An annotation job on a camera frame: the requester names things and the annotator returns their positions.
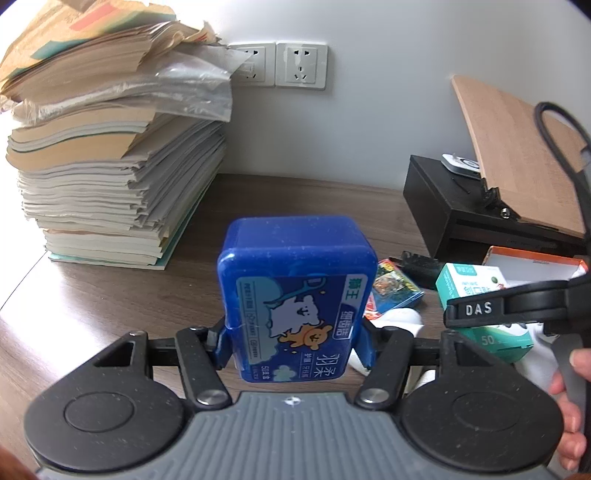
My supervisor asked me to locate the small white device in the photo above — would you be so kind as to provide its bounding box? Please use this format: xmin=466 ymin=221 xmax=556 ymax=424
xmin=441 ymin=153 xmax=481 ymax=179

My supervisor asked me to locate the stack of books and papers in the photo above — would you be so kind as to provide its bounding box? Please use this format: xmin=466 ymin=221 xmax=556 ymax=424
xmin=0 ymin=0 xmax=228 ymax=270

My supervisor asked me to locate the clear plastic bag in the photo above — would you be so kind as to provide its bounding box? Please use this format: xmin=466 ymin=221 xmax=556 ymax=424
xmin=13 ymin=45 xmax=254 ymax=123

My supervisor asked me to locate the blue plastic floss box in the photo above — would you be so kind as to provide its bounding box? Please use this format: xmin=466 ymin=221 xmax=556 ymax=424
xmin=217 ymin=215 xmax=378 ymax=384

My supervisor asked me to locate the black desk riser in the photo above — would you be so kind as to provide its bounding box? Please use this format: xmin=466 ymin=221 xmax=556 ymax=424
xmin=403 ymin=154 xmax=588 ymax=267

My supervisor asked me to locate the person's right hand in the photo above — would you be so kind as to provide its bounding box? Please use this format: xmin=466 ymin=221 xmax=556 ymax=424
xmin=550 ymin=348 xmax=591 ymax=472

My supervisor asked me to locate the white wall socket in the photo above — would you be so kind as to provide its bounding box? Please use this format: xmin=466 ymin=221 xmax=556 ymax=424
xmin=276 ymin=41 xmax=329 ymax=91
xmin=228 ymin=42 xmax=277 ymax=88

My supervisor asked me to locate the playing card box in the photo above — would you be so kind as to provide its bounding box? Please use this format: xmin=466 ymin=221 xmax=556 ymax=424
xmin=363 ymin=258 xmax=426 ymax=320

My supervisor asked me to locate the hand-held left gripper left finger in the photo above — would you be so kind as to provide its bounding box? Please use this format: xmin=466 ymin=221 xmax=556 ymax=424
xmin=93 ymin=318 xmax=232 ymax=412

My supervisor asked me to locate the white box with orange rim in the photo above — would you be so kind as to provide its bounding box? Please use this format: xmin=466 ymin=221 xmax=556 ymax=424
xmin=482 ymin=246 xmax=590 ymax=288

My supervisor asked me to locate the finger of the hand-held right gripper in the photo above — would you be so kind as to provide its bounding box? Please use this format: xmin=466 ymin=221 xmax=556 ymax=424
xmin=444 ymin=281 xmax=571 ymax=331

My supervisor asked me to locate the wooden book stand board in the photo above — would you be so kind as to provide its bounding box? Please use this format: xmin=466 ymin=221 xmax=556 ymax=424
xmin=451 ymin=74 xmax=591 ymax=239

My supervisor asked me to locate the black looped cable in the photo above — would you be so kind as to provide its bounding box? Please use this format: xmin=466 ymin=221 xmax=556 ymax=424
xmin=534 ymin=102 xmax=591 ymax=186

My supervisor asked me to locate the white charger plug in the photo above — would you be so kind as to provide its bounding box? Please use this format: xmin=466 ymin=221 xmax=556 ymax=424
xmin=352 ymin=308 xmax=426 ymax=373

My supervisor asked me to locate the black power adapter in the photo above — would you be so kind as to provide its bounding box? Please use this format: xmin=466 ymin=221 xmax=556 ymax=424
xmin=400 ymin=250 xmax=447 ymax=291

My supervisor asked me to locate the green white carton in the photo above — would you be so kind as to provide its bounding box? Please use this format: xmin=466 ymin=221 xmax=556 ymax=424
xmin=436 ymin=263 xmax=535 ymax=366

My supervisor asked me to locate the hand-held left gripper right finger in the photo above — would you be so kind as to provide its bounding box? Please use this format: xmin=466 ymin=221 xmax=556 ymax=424
xmin=353 ymin=318 xmax=504 ymax=409

